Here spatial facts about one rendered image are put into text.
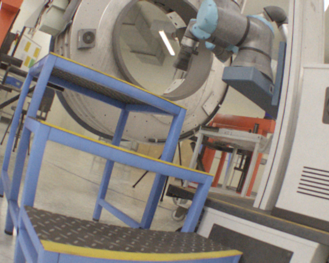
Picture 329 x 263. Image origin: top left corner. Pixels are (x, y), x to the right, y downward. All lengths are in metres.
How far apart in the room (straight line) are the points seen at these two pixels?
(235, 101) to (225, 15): 10.00
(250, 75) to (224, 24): 0.22
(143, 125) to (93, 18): 0.79
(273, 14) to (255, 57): 0.86
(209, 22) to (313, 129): 0.55
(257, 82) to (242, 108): 9.94
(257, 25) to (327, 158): 0.61
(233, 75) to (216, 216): 0.50
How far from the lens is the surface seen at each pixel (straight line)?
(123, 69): 1.80
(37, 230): 0.54
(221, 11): 1.11
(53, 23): 1.90
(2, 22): 1.49
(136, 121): 1.91
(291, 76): 1.14
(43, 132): 0.65
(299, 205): 0.87
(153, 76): 11.66
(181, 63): 1.58
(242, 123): 2.72
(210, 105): 2.28
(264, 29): 1.19
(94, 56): 1.78
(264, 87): 1.10
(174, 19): 2.52
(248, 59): 1.10
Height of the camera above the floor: 0.41
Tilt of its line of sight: 5 degrees up
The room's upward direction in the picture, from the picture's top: 17 degrees clockwise
